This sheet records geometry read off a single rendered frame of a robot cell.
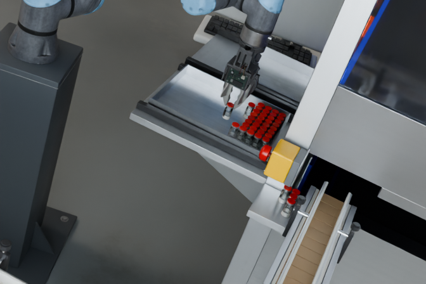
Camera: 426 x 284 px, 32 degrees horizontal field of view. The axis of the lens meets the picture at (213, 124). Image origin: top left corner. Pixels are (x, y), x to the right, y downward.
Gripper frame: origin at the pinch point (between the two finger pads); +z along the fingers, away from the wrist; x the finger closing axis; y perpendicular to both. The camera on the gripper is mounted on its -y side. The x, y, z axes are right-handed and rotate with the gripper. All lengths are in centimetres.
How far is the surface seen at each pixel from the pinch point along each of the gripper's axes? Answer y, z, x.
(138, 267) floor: -23, 95, -15
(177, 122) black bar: 13.9, 4.8, -9.2
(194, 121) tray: 11.7, 3.5, -5.3
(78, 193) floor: -44, 95, -53
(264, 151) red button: 25.0, -6.2, 16.2
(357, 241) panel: 18, 10, 46
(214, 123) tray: 3.9, 6.5, -1.7
